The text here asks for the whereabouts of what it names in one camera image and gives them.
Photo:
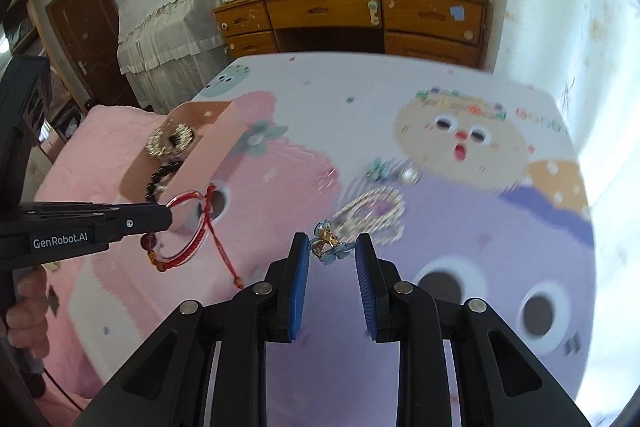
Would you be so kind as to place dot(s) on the blue flower earring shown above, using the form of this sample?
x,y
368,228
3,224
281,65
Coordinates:
x,y
379,170

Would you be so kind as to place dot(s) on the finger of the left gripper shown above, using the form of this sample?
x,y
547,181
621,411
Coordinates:
x,y
99,221

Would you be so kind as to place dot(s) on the person's left hand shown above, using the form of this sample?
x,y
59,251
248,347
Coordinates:
x,y
26,324

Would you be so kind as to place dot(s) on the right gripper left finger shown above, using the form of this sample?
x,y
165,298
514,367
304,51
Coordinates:
x,y
206,365

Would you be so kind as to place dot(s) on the round pearl brooch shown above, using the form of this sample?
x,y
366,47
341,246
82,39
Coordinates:
x,y
408,175

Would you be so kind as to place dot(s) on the wooden desk with drawers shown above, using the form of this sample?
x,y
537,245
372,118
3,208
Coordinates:
x,y
448,31

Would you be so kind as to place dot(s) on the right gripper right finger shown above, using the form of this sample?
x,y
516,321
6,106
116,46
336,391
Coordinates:
x,y
458,364

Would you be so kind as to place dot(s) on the brown wooden door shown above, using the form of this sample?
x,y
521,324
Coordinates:
x,y
87,31

